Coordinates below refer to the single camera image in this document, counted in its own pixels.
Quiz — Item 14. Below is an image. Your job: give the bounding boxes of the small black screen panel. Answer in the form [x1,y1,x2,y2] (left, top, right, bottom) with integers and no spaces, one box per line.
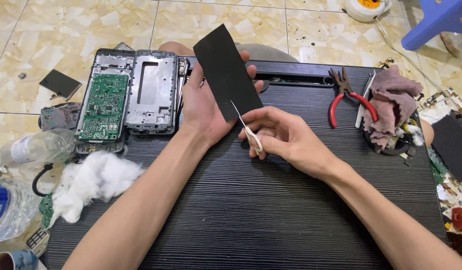
[39,69,83,101]

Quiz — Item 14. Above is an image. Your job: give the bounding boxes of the ceramic mug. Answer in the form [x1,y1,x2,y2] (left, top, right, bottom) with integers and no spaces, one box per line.
[0,249,40,270]

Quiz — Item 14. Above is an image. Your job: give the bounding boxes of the silver phone middle frame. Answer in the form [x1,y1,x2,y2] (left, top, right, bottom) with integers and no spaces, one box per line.
[124,49,178,136]

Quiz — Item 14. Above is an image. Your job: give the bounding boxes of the small white circuit board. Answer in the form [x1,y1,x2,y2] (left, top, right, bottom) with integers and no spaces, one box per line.
[420,86,461,112]

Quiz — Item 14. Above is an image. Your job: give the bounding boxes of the black foam pad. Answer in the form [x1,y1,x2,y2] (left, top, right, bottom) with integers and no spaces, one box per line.
[431,114,462,183]

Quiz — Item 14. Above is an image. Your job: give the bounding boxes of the white power cable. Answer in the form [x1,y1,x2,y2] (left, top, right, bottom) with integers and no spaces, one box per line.
[374,17,462,110]

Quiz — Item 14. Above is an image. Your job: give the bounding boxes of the red-handled pliers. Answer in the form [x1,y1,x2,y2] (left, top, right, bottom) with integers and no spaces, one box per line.
[329,67,379,129]

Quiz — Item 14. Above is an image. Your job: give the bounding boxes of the clear plastic bottle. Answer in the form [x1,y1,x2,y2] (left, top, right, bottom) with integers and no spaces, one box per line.
[0,128,77,169]

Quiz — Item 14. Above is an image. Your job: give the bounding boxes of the small cream-handled scissors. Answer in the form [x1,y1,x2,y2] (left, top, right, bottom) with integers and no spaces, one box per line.
[230,100,263,157]

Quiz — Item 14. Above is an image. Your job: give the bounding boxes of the blue plastic stool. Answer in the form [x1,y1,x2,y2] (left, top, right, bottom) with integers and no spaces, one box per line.
[401,0,462,52]

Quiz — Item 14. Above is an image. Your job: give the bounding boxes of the gray circuit board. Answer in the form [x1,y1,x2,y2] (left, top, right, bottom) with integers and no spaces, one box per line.
[40,101,82,132]

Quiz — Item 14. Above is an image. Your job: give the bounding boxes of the phone frame with board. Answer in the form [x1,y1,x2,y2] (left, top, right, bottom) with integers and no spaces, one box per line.
[74,48,136,145]

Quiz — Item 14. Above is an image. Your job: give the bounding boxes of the blue-label plastic bottle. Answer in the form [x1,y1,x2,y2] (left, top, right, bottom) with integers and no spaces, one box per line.
[0,175,43,245]

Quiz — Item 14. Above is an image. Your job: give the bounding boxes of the small green circuit board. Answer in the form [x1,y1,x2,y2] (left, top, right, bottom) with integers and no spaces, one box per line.
[38,193,55,228]

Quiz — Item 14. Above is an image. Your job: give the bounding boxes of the person's right hand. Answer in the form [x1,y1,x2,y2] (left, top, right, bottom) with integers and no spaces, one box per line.
[238,106,345,182]

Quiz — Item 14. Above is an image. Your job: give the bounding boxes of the gray keypad part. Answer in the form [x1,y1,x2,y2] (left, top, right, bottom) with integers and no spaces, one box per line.
[26,226,51,258]

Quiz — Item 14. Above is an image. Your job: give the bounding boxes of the black cable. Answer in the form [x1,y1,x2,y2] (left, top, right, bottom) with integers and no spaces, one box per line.
[32,163,54,197]

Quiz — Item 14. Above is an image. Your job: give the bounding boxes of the white plastic pry tool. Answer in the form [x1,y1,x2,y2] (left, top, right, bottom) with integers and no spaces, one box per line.
[355,70,377,129]

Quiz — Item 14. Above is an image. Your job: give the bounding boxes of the dark phone frame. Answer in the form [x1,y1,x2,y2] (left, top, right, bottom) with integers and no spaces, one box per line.
[176,56,190,124]

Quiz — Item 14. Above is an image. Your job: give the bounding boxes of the black round tray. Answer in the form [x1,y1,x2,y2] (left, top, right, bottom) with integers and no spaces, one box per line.
[362,109,424,157]

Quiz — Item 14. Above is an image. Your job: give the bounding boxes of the heap of electronic scraps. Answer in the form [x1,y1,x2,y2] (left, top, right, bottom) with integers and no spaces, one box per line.
[428,148,462,259]

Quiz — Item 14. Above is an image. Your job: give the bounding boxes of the pink rag cloth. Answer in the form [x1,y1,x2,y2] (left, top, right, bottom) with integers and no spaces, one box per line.
[362,64,424,152]

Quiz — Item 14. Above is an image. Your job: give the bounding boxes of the white round extension socket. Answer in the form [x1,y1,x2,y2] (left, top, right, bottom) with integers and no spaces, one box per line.
[343,0,392,23]

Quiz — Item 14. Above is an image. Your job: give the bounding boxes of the black adhesive sheet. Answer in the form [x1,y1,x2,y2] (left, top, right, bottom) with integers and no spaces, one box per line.
[193,23,264,123]

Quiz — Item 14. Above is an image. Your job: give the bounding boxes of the white cotton wool wad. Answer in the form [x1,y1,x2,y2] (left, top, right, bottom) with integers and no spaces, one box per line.
[50,151,145,224]

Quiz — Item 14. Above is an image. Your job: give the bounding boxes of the person's left hand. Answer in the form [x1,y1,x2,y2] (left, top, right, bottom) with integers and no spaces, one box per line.
[179,50,264,147]

